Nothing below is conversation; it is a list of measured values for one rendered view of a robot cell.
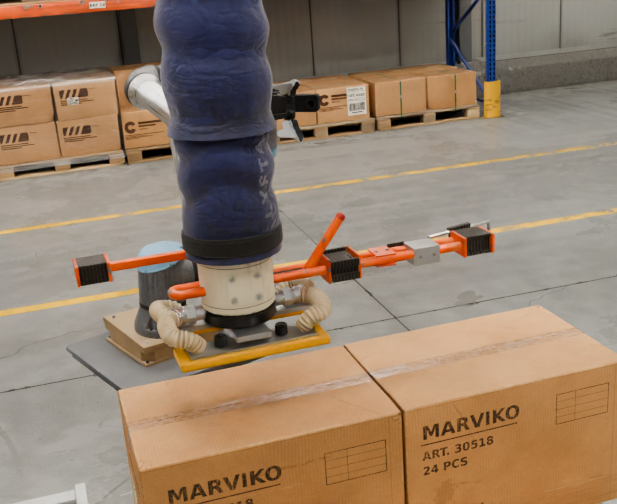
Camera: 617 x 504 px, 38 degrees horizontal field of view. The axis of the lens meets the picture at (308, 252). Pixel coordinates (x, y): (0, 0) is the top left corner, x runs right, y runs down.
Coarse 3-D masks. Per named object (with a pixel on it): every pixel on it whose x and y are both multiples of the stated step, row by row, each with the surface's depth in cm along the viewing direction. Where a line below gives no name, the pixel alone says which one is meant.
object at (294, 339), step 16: (224, 336) 199; (272, 336) 203; (288, 336) 203; (304, 336) 202; (320, 336) 203; (176, 352) 200; (208, 352) 197; (224, 352) 197; (240, 352) 198; (256, 352) 198; (272, 352) 199; (192, 368) 194
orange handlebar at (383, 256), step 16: (448, 240) 224; (144, 256) 226; (160, 256) 226; (176, 256) 227; (368, 256) 218; (384, 256) 215; (400, 256) 216; (288, 272) 209; (304, 272) 209; (320, 272) 210; (176, 288) 204; (192, 288) 203
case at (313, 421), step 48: (192, 384) 227; (240, 384) 225; (288, 384) 223; (336, 384) 222; (144, 432) 206; (192, 432) 204; (240, 432) 203; (288, 432) 201; (336, 432) 203; (384, 432) 207; (144, 480) 192; (192, 480) 195; (240, 480) 199; (288, 480) 203; (336, 480) 207; (384, 480) 211
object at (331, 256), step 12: (324, 252) 217; (336, 252) 218; (348, 252) 217; (324, 264) 212; (336, 264) 209; (348, 264) 210; (360, 264) 212; (324, 276) 213; (336, 276) 210; (348, 276) 211; (360, 276) 213
